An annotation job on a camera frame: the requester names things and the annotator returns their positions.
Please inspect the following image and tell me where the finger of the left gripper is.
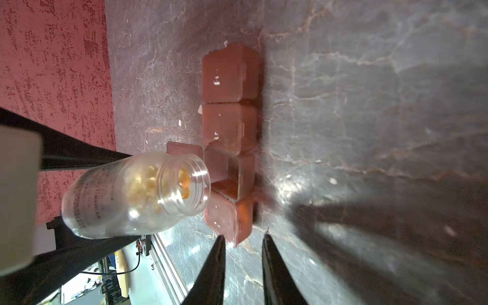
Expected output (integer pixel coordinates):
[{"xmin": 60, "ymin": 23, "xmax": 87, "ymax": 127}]
[
  {"xmin": 1, "ymin": 108, "xmax": 129, "ymax": 171},
  {"xmin": 1, "ymin": 216, "xmax": 138, "ymax": 304}
]

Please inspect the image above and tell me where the small clear orange-cap bottle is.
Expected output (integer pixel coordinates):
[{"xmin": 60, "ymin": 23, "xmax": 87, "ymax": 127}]
[{"xmin": 62, "ymin": 152, "xmax": 211, "ymax": 240}]

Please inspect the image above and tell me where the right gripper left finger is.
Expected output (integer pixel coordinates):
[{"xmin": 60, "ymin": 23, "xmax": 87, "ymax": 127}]
[{"xmin": 181, "ymin": 235, "xmax": 226, "ymax": 305}]

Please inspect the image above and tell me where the brown weekly pill organizer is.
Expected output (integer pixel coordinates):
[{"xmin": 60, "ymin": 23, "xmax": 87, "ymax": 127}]
[{"xmin": 166, "ymin": 43, "xmax": 262, "ymax": 247}]

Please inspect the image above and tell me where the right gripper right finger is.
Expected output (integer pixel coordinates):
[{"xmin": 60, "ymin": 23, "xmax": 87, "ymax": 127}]
[{"xmin": 262, "ymin": 233, "xmax": 308, "ymax": 304}]

